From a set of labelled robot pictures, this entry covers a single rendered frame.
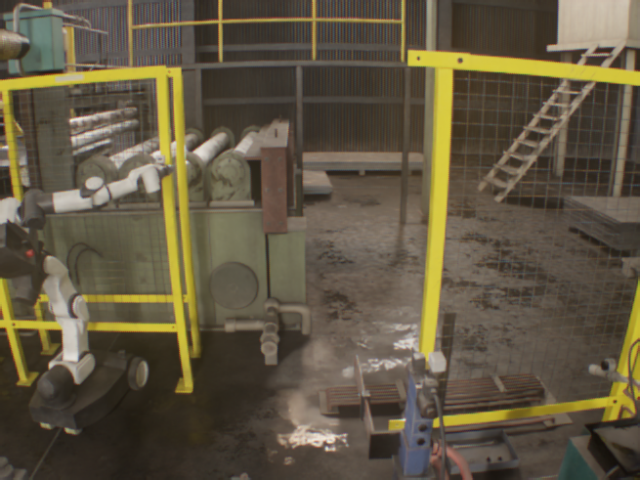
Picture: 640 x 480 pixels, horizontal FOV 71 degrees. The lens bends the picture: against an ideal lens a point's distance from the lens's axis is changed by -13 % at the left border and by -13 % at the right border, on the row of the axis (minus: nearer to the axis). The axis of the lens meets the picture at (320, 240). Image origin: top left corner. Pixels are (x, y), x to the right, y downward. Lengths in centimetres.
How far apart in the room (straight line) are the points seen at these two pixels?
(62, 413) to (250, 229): 173
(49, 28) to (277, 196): 189
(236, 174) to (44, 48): 157
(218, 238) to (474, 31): 1065
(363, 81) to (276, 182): 938
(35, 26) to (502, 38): 1158
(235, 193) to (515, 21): 1111
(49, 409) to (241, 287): 159
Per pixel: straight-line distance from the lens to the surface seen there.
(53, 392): 281
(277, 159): 329
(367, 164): 954
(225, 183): 349
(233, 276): 360
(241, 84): 1248
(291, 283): 364
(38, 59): 362
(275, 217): 337
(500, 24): 1357
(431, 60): 169
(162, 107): 263
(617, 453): 148
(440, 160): 173
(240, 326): 336
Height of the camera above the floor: 175
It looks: 18 degrees down
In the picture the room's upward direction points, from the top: straight up
